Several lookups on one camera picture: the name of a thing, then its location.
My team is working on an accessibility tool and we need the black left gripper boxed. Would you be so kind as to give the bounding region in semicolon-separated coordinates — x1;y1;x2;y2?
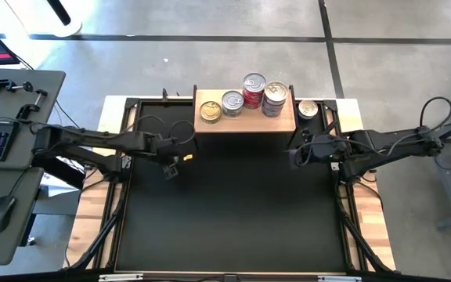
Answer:
155;137;197;181

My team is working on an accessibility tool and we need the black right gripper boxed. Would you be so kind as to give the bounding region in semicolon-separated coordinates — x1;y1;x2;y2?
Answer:
301;128;350;165

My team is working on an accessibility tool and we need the silver lid seafood can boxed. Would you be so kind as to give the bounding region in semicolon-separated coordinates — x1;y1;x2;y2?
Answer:
298;99;319;120

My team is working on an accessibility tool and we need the green label gold lid can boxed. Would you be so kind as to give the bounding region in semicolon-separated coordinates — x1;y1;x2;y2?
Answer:
199;100;223;125

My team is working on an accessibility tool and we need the wooden shelf with black legs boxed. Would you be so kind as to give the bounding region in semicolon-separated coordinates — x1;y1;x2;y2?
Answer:
192;84;298;152

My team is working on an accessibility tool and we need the black table mat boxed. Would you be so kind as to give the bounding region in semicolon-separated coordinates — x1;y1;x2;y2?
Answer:
115;99;347;273

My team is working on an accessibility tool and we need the black desk leg bar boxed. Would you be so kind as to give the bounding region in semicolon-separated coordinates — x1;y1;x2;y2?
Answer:
37;156;86;190

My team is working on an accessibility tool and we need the white paper sheet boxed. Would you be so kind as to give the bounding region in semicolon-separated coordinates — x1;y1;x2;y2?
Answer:
39;172;80;197

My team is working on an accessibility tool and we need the grey desk top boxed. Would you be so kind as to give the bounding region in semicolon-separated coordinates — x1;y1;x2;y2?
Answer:
0;167;45;266
0;67;67;170

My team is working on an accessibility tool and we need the white round stand base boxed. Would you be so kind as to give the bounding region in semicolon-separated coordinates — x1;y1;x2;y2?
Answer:
37;0;84;38

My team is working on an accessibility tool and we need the black computer mouse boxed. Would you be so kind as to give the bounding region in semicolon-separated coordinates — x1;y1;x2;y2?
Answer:
0;194;17;234

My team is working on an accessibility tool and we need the black stand pole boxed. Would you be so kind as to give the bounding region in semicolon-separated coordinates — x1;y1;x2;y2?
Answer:
45;0;72;27

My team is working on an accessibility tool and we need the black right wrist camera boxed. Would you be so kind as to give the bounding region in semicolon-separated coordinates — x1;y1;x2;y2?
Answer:
287;147;311;170

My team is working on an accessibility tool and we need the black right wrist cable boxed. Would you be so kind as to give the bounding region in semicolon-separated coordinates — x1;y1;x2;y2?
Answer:
292;137;391;168

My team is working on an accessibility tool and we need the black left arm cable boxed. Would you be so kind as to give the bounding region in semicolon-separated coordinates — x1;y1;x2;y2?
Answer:
125;114;197;146

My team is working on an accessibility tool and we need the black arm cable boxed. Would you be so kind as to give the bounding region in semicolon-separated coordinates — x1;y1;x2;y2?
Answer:
419;96;451;134
125;114;197;146

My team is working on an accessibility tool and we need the black aluminium table frame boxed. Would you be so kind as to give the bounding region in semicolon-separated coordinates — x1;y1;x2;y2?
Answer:
63;85;398;275

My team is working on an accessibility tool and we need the silver frame bracket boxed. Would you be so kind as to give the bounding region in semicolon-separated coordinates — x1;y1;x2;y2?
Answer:
317;275;363;282
98;273;144;282

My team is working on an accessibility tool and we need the black floor cable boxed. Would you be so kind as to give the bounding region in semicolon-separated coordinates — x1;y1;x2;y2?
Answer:
12;52;81;130

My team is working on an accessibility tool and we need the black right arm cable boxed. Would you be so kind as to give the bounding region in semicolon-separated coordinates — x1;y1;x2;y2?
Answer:
419;96;451;134

